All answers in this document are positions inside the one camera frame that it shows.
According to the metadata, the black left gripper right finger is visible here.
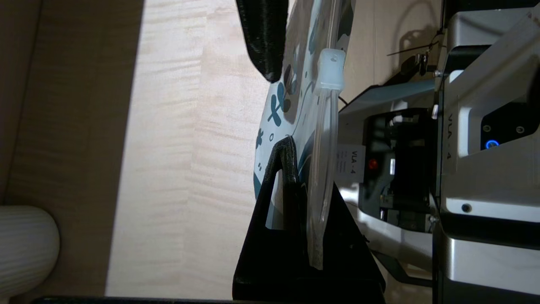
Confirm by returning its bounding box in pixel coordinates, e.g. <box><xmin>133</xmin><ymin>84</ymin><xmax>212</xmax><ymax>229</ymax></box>
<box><xmin>321</xmin><ymin>182</ymin><xmax>386</xmax><ymax>301</ymax></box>

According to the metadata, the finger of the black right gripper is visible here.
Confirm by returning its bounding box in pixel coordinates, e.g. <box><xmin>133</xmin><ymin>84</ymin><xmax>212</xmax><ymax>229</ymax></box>
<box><xmin>235</xmin><ymin>0</ymin><xmax>289</xmax><ymax>84</ymax></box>

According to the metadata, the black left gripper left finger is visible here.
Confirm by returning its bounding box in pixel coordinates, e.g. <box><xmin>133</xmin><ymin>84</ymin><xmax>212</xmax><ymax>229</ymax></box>
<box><xmin>232</xmin><ymin>135</ymin><xmax>315</xmax><ymax>301</ymax></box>

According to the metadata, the white horse-print zip pouch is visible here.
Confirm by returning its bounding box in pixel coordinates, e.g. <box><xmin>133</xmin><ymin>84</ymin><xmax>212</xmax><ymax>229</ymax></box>
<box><xmin>252</xmin><ymin>0</ymin><xmax>355</xmax><ymax>271</ymax></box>

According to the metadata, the light wood shelf desk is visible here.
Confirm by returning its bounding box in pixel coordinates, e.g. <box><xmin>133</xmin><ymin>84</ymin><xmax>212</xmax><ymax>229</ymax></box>
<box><xmin>0</xmin><ymin>0</ymin><xmax>443</xmax><ymax>301</ymax></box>

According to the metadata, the silver white robot torso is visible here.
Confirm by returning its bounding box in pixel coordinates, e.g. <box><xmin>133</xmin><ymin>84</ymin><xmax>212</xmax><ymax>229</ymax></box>
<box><xmin>337</xmin><ymin>0</ymin><xmax>540</xmax><ymax>304</ymax></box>

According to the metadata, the white ribbed mug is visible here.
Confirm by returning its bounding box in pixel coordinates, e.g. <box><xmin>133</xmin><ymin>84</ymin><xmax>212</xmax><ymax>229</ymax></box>
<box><xmin>0</xmin><ymin>206</ymin><xmax>60</xmax><ymax>301</ymax></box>

